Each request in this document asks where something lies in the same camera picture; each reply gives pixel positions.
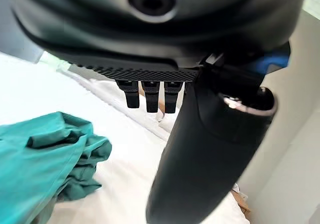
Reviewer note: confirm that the wooden bedside furniture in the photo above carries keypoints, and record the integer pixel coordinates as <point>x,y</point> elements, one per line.
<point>242,198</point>

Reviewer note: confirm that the teal green garment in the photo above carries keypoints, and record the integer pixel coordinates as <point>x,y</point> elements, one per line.
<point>42,156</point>

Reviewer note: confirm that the bed with white sheet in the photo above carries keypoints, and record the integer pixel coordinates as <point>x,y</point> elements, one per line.
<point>117,159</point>

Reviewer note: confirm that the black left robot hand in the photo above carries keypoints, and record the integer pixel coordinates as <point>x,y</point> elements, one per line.
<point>190,47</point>

